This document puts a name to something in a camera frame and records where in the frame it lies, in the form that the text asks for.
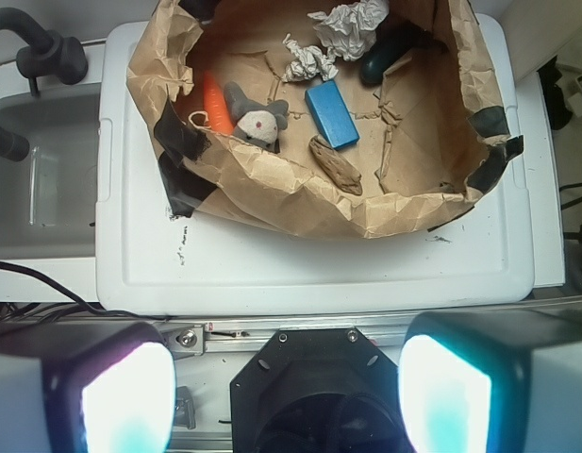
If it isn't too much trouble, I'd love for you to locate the grey toy sink basin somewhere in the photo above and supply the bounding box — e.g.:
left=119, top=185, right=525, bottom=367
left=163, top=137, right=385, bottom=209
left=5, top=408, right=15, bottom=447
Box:
left=0, top=84, right=100, bottom=260

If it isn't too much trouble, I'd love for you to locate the small crumpled white paper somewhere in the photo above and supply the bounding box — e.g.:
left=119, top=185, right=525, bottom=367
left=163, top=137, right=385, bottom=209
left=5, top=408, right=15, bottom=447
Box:
left=281, top=33, right=339, bottom=83

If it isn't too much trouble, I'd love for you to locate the brown paper bag tray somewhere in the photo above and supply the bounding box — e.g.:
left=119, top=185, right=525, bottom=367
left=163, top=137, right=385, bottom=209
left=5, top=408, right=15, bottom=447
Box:
left=127, top=1, right=523, bottom=239

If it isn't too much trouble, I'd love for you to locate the brown wood piece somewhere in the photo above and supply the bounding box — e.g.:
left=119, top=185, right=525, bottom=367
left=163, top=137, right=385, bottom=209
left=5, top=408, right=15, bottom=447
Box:
left=308, top=135, right=363, bottom=196

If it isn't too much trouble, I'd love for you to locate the black octagonal mount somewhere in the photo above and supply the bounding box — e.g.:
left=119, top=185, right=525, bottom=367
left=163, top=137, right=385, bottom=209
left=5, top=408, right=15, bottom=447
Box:
left=230, top=327, right=413, bottom=452

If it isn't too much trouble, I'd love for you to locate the aluminium rail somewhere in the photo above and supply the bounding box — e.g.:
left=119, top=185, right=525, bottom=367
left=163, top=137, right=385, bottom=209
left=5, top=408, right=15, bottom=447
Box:
left=158, top=294, right=582, bottom=356

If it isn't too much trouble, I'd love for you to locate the orange toy carrot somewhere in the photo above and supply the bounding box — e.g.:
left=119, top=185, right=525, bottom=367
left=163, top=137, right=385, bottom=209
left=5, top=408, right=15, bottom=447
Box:
left=203, top=71, right=234, bottom=135

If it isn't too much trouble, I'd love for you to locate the grey plush bunny toy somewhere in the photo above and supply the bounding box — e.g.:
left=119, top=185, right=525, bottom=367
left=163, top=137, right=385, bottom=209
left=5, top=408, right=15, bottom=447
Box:
left=224, top=82, right=289, bottom=154

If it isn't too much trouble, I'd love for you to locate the black cable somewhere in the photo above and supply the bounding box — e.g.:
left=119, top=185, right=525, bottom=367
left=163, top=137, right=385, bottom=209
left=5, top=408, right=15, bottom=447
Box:
left=0, top=258, right=148, bottom=327

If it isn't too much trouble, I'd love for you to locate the blue wooden block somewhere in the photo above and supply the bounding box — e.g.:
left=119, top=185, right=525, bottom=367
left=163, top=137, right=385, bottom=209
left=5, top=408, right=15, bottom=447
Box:
left=305, top=80, right=359, bottom=150

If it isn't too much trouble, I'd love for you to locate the dark green round object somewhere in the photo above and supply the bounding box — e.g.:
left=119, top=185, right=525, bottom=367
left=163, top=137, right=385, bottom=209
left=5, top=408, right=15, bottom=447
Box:
left=360, top=41, right=407, bottom=85

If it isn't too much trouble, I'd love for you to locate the black toy faucet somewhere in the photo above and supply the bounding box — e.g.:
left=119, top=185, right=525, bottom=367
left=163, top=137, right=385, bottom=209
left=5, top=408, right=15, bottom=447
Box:
left=0, top=8, right=89, bottom=162

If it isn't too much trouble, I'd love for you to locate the white plastic bin lid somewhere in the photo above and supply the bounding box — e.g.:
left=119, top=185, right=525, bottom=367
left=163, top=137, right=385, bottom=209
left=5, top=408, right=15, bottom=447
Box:
left=95, top=22, right=535, bottom=318

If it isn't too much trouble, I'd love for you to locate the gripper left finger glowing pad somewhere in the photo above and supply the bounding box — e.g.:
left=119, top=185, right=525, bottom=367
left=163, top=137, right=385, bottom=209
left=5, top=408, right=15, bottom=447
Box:
left=0, top=321, right=175, bottom=452

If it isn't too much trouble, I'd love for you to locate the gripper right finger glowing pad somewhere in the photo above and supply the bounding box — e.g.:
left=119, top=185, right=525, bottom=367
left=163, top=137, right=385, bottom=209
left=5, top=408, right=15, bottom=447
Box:
left=398, top=309, right=582, bottom=452

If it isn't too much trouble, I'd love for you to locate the large crumpled white paper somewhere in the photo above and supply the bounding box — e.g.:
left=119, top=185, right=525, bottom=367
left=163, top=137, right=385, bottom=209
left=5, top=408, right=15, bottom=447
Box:
left=308, top=0, right=390, bottom=61

